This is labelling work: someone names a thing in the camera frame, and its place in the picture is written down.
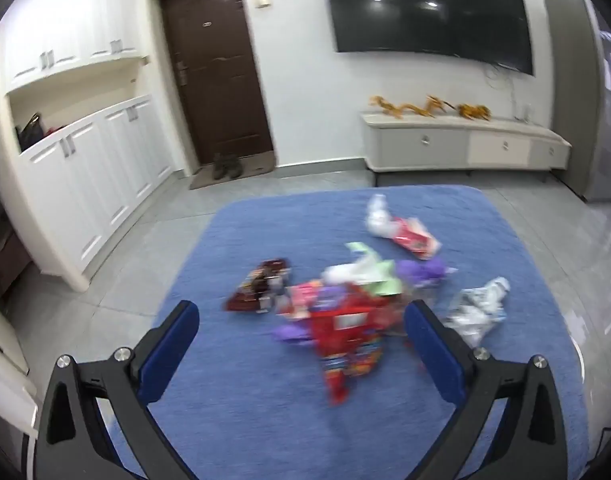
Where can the pink wrapper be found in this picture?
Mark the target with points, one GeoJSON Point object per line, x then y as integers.
{"type": "Point", "coordinates": [308, 297]}

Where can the green and white wrapper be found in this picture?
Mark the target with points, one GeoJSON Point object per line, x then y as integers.
{"type": "Point", "coordinates": [380, 272]}

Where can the dark handbag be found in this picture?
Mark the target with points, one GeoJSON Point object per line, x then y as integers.
{"type": "Point", "coordinates": [29, 134]}

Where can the red and white wrapper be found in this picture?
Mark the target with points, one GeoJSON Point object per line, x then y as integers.
{"type": "Point", "coordinates": [413, 237]}

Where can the white tissue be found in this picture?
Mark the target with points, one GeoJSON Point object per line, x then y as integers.
{"type": "Point", "coordinates": [340, 272]}

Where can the red snack wrapper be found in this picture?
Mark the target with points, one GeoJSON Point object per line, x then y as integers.
{"type": "Point", "coordinates": [345, 330]}

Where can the white paper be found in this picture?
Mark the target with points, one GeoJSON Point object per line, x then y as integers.
{"type": "Point", "coordinates": [378, 215]}

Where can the beige wall switch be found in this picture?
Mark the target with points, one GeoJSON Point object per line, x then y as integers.
{"type": "Point", "coordinates": [263, 2]}

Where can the dark brown snack wrapper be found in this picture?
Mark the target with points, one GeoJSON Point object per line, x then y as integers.
{"type": "Point", "coordinates": [255, 290]}

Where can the tall grey cabinet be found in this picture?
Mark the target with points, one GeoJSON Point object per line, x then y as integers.
{"type": "Point", "coordinates": [570, 85]}

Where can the white television console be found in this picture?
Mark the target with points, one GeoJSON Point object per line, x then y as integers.
{"type": "Point", "coordinates": [435, 142]}

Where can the pair of dark shoes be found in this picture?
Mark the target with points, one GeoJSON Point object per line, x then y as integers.
{"type": "Point", "coordinates": [227, 166]}

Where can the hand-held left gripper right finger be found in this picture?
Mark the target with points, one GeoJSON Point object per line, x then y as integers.
{"type": "Point", "coordinates": [430, 350]}

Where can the blue tablecloth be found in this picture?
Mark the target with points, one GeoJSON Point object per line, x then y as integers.
{"type": "Point", "coordinates": [265, 410]}

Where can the white wall cabinet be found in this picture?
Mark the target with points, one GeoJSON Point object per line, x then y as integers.
{"type": "Point", "coordinates": [60, 30]}

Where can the silver and white wrapper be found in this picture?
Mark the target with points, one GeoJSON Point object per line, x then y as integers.
{"type": "Point", "coordinates": [478, 310]}

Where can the brown doormat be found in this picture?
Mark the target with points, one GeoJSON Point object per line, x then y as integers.
{"type": "Point", "coordinates": [255, 162]}

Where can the black wall television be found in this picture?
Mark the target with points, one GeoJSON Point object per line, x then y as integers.
{"type": "Point", "coordinates": [425, 5]}

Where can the white low cabinet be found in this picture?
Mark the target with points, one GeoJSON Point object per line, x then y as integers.
{"type": "Point", "coordinates": [95, 175]}

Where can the long golden dragon figurine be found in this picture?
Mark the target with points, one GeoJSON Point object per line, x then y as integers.
{"type": "Point", "coordinates": [410, 108]}

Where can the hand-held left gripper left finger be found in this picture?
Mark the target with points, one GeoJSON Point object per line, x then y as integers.
{"type": "Point", "coordinates": [168, 355]}

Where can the purple wrapper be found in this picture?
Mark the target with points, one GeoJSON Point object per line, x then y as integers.
{"type": "Point", "coordinates": [420, 272]}
{"type": "Point", "coordinates": [290, 332]}

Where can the dark brown door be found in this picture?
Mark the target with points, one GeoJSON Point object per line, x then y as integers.
{"type": "Point", "coordinates": [215, 70]}

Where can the short golden dragon figurine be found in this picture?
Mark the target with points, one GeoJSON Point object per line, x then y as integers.
{"type": "Point", "coordinates": [474, 111]}

